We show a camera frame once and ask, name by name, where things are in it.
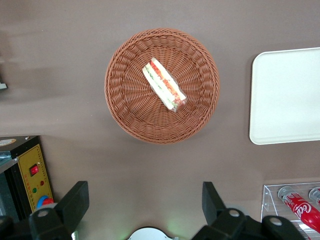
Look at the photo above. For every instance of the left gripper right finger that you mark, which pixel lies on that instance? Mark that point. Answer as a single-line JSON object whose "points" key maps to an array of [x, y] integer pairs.
{"points": [[220, 220]]}

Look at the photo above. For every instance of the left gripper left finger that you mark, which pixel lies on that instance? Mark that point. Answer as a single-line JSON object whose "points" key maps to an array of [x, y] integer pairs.
{"points": [[67, 212]]}

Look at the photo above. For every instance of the plastic sandwich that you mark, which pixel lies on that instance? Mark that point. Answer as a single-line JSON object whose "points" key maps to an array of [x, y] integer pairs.
{"points": [[163, 83]]}

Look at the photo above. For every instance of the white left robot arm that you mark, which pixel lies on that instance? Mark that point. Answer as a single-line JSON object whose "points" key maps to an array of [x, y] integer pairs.
{"points": [[150, 235]]}

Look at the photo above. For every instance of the round brown wicker basket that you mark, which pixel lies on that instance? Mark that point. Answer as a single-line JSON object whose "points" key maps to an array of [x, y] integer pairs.
{"points": [[130, 100]]}

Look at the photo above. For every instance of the beige plastic tray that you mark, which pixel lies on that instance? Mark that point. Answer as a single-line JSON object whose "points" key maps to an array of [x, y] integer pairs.
{"points": [[285, 97]]}

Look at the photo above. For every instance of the grey snack display tray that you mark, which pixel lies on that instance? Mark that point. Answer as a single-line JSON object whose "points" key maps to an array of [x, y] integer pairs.
{"points": [[2, 85]]}

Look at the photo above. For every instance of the red emergency stop button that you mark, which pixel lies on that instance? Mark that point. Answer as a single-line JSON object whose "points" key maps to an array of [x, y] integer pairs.
{"points": [[46, 201]]}

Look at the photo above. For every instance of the clear acrylic bottle rack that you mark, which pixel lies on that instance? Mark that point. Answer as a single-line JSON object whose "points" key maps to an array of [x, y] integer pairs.
{"points": [[271, 200]]}

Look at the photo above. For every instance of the black food warmer machine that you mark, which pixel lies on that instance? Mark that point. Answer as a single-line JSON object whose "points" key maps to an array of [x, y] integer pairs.
{"points": [[27, 160]]}

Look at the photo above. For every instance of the red rocker switch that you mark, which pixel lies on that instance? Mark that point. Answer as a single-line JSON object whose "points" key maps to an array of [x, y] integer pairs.
{"points": [[34, 170]]}

